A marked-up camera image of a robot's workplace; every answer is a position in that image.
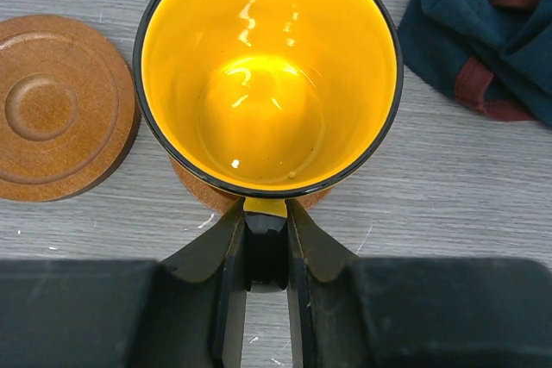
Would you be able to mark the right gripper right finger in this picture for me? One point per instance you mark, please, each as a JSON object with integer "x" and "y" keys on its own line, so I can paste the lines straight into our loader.
{"x": 349, "y": 311}

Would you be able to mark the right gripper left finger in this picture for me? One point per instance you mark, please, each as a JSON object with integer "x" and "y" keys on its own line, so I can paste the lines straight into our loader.
{"x": 185, "y": 311}

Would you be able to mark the wooden coaster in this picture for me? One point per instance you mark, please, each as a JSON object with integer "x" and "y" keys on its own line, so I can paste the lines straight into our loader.
{"x": 68, "y": 110}
{"x": 221, "y": 201}

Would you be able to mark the wooden coaster back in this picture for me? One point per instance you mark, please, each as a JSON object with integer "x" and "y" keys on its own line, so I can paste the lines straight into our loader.
{"x": 68, "y": 110}

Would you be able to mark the yellow cup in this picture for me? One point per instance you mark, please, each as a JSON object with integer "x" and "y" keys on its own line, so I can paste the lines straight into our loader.
{"x": 268, "y": 100}

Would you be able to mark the dark blue folded cloth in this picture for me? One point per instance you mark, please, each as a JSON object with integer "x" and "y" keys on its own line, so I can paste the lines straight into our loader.
{"x": 492, "y": 56}

